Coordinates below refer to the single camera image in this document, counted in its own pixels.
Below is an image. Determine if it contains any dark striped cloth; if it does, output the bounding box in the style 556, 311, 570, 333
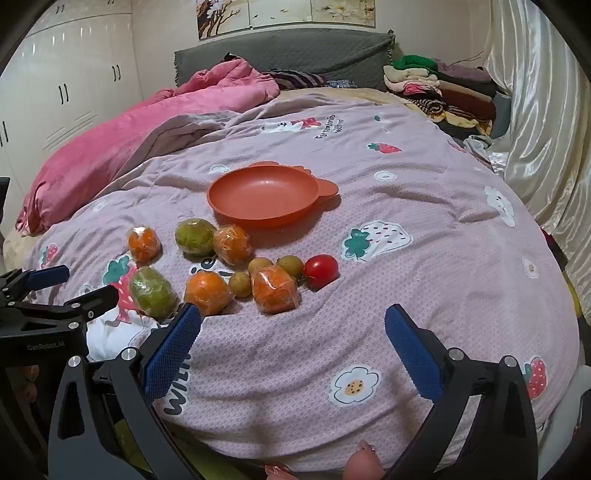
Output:
265, 69, 328, 90

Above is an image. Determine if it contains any beige bed sheet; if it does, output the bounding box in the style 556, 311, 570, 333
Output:
277, 88, 409, 110

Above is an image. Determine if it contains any pink printed blanket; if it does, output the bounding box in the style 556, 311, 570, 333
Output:
2, 99, 580, 472

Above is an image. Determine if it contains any person's right hand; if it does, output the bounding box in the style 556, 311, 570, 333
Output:
264, 440, 387, 480

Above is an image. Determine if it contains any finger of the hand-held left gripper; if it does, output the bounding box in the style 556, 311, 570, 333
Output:
0, 285, 120, 326
0, 265, 71, 306

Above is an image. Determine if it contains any cream satin curtain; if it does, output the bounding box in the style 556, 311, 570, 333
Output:
480, 0, 591, 319

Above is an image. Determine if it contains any white wardrobe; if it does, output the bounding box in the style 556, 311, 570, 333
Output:
0, 0, 144, 217

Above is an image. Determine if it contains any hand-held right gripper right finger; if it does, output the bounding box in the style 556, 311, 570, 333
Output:
385, 303, 539, 480

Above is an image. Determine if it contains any plastic-wrapped green citrus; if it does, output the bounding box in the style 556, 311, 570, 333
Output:
174, 218, 218, 257
128, 267, 178, 321

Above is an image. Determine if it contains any red tomato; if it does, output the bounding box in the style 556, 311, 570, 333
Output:
302, 254, 340, 289

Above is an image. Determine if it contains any orange plastic plate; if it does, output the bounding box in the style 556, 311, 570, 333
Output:
207, 161, 341, 230

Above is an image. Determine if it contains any pink quilt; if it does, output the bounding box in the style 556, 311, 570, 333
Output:
16, 58, 281, 236

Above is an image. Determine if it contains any pile of folded clothes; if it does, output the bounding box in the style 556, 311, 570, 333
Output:
383, 54, 511, 139

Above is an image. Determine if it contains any wall poster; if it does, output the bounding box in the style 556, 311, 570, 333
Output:
196, 0, 404, 40

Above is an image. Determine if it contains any plastic-wrapped orange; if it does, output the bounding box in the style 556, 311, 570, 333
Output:
212, 224, 254, 267
250, 264, 300, 315
128, 226, 162, 263
185, 271, 234, 317

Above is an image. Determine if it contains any person's left hand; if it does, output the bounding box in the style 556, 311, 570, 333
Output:
21, 364, 40, 405

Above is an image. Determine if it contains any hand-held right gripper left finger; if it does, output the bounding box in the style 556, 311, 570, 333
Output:
46, 302, 204, 480

